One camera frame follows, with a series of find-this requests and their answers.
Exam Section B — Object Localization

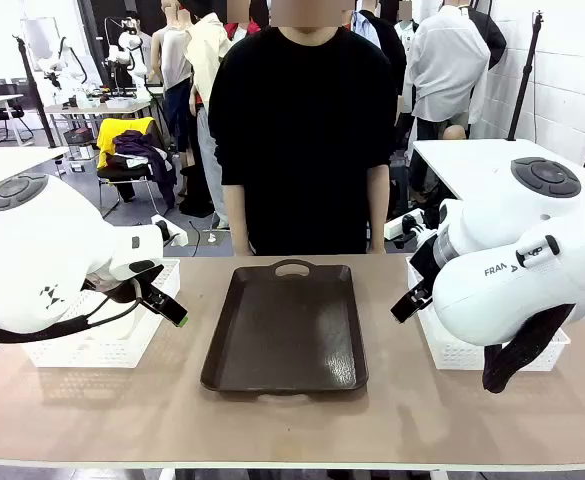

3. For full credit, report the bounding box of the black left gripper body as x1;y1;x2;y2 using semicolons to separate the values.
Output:
89;274;147;304

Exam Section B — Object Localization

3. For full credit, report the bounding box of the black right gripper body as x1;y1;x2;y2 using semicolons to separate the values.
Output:
409;232;446;292

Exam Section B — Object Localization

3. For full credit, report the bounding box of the person's right forearm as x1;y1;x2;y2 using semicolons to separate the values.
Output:
223;183;252;257

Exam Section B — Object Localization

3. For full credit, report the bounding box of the person's left forearm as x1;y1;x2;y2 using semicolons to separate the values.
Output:
368;163;391;255

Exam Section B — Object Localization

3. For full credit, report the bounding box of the white plastic perforated basket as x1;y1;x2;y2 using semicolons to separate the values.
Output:
405;257;572;372
20;257;182;370

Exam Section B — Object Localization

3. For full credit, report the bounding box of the white desk with rounded corner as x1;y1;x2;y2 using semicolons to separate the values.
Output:
411;138;585;202

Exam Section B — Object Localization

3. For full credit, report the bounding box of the black metal chair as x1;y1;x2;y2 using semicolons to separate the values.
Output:
96;117;178;221

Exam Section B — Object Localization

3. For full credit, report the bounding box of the dark brown plastic tray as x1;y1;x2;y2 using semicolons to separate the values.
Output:
200;258;370;401

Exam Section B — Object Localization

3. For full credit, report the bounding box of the dark purple garment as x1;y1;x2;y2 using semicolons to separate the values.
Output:
113;129;178;210

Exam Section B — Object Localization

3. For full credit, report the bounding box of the yellow cloth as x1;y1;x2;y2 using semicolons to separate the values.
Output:
95;117;156;170

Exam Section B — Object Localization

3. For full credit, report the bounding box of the red and black box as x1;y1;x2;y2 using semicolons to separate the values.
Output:
63;126;94;147

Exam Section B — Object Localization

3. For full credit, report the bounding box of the background work table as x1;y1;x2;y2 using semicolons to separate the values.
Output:
44;94;154;132

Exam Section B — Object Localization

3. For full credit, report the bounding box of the person in black sweater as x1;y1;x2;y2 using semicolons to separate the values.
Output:
207;0;398;257

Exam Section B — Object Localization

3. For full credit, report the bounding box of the black office chair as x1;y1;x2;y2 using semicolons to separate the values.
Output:
0;77;34;146

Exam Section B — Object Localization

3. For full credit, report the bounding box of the mannequin in white tank top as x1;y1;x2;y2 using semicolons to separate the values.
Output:
150;0;197;169

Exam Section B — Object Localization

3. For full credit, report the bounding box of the white background robot with black head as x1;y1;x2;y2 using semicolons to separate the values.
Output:
104;16;149;97

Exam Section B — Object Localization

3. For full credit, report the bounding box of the person in blue jacket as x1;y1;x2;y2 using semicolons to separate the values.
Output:
349;8;381;49

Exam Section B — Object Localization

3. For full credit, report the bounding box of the mannequin in cream shirt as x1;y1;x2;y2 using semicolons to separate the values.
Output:
184;9;234;229

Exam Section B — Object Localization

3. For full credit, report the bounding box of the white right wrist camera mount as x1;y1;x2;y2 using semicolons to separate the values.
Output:
384;209;441;249

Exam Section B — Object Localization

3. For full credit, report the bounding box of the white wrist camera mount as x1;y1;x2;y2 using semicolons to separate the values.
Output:
150;213;189;248
384;209;441;249

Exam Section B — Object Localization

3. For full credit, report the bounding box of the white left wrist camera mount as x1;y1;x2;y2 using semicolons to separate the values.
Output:
150;213;189;248

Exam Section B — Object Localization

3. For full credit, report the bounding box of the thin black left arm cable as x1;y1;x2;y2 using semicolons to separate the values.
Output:
0;277;146;351

